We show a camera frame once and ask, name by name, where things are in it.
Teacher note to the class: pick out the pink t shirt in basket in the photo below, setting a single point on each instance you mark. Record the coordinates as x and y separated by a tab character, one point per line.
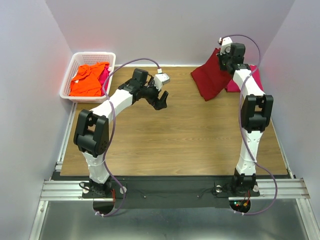
103	78

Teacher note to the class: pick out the aluminium frame rail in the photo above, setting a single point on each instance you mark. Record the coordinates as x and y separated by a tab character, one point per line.
71	191

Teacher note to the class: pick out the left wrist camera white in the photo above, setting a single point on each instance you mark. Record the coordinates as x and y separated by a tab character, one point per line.
160	79

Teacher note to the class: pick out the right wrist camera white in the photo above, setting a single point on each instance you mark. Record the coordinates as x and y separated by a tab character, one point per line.
225	45

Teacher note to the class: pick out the dark red t shirt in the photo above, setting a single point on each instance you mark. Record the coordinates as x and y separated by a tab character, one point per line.
209	79

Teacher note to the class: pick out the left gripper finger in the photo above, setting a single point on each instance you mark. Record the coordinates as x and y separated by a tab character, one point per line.
164	96
159	104

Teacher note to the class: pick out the folded pink t shirt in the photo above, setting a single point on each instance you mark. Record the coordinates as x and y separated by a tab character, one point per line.
255	80

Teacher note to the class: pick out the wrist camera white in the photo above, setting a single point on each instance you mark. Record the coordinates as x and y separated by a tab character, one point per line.
160	79
225	45

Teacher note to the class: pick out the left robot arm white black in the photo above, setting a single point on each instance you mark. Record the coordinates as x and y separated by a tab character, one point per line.
92	128

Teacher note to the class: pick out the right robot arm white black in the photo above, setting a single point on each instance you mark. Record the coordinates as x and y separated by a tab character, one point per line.
255	108

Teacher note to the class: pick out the orange t shirt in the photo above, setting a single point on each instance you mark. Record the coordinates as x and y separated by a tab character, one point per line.
85	83

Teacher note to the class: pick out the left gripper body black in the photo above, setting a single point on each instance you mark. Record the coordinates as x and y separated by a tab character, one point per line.
150	93

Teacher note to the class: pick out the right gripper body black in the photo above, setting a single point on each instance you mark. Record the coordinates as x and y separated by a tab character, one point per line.
224	60

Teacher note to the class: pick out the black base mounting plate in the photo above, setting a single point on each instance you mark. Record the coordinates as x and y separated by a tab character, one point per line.
165	192

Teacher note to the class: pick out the white plastic laundry basket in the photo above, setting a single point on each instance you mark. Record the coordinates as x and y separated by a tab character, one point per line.
82	58

